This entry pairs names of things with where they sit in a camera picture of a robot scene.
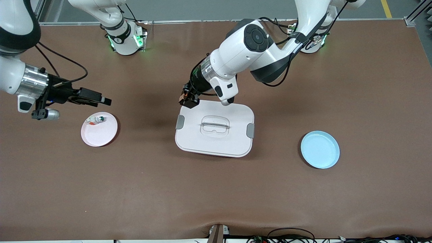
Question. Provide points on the light blue plate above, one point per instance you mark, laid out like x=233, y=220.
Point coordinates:
x=319, y=150

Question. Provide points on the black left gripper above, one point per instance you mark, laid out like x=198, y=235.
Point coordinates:
x=196, y=84

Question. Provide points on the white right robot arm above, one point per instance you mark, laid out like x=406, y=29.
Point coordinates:
x=13, y=30

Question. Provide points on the black orange switch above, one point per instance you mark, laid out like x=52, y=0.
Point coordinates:
x=183, y=98

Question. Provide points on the pink plate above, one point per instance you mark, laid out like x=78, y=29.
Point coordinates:
x=99, y=136

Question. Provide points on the metal table edge rail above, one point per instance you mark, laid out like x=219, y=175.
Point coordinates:
x=185, y=21

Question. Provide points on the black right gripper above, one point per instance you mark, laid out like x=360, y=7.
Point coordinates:
x=60, y=93

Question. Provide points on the aluminium frame post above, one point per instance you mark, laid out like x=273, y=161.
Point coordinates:
x=38, y=10
x=416, y=15

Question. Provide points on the white lidded box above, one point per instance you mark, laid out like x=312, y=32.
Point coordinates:
x=214, y=141

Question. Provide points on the white green switch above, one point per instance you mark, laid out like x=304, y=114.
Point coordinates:
x=98, y=119

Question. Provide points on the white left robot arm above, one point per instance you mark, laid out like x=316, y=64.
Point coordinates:
x=249, y=54

